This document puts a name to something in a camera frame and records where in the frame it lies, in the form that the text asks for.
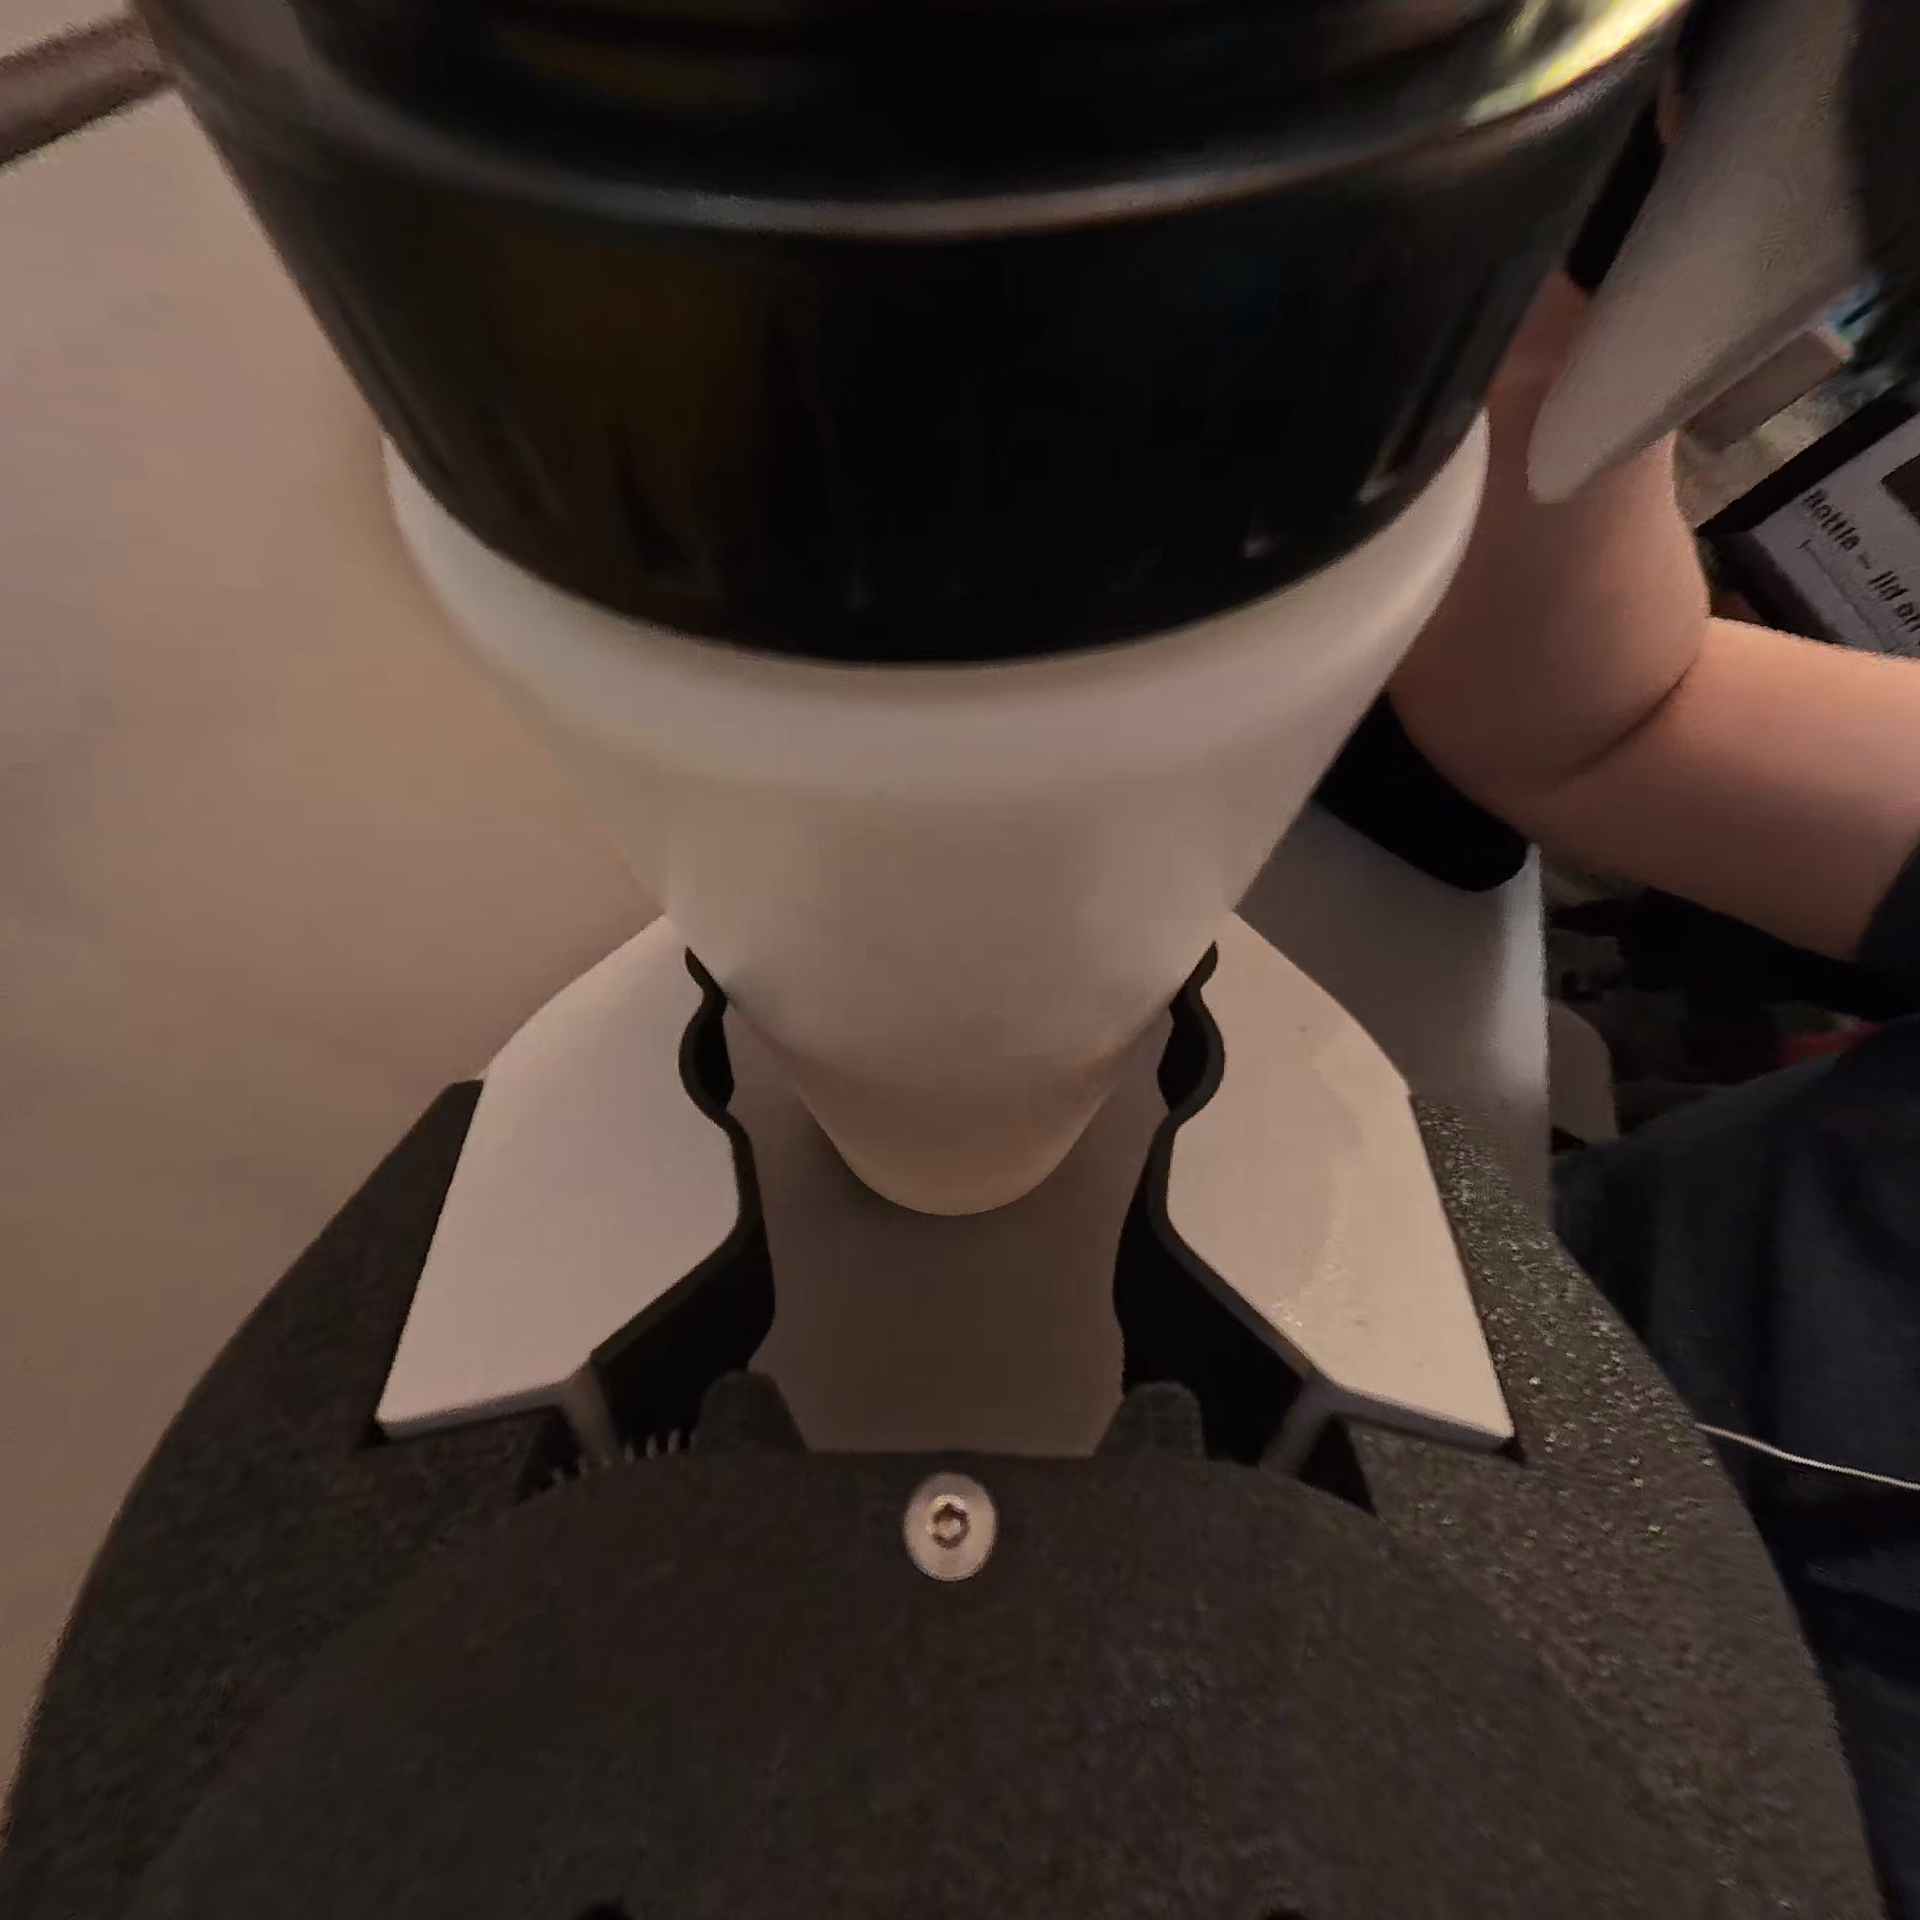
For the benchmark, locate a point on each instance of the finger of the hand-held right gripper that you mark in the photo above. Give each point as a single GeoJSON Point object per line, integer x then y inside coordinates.
{"type": "Point", "coordinates": [1725, 225]}

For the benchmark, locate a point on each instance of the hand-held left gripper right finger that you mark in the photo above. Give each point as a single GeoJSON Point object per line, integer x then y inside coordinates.
{"type": "Point", "coordinates": [1320, 1214]}

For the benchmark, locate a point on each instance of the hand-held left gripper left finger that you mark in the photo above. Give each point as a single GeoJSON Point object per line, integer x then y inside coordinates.
{"type": "Point", "coordinates": [557, 1200]}

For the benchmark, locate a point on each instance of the white plastic bottle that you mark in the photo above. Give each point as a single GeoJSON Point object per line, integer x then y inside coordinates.
{"type": "Point", "coordinates": [930, 900]}

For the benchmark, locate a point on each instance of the black bottle lid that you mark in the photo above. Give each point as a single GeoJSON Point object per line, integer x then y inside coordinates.
{"type": "Point", "coordinates": [902, 375]}

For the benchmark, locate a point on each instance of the person's right forearm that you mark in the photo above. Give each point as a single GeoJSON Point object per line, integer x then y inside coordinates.
{"type": "Point", "coordinates": [1576, 674]}

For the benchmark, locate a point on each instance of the black framed marker sign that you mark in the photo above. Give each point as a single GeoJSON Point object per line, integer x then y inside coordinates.
{"type": "Point", "coordinates": [1861, 555]}

